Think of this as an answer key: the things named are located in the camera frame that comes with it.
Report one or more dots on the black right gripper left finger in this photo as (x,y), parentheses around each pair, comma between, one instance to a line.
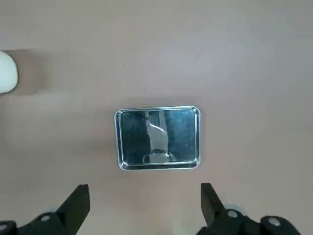
(61,215)

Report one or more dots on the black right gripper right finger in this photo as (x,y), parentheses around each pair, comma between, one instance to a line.
(220,218)

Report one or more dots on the square metal tray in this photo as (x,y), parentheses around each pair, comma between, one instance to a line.
(156,137)

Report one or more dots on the cream bin with flip lid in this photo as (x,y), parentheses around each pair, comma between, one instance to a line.
(7,72)

